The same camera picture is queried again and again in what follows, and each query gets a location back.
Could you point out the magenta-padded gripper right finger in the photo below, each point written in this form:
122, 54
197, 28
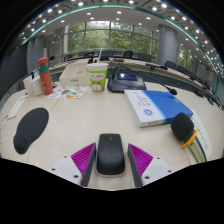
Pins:
140, 160

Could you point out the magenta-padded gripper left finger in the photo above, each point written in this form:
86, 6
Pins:
83, 159

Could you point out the black computer mouse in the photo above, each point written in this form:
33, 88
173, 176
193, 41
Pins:
110, 155

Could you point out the black mouse pad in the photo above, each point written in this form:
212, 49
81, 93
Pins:
31, 128

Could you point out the blue and white book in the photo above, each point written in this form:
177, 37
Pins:
160, 106

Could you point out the white printed paper sheet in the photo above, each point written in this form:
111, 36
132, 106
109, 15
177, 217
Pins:
205, 140

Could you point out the colourful sticker sheet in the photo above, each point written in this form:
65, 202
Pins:
68, 92

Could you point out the green white paper cup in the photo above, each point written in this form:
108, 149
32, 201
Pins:
98, 78

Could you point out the cream cardboard box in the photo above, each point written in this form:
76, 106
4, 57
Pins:
74, 76

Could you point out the red and white leaflet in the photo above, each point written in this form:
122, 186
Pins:
3, 125

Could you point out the red drink bottle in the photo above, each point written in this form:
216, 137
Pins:
45, 78

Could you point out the dark office chairs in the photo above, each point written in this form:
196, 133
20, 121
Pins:
128, 53

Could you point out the ceiling lights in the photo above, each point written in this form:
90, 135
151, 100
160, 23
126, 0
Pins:
80, 4

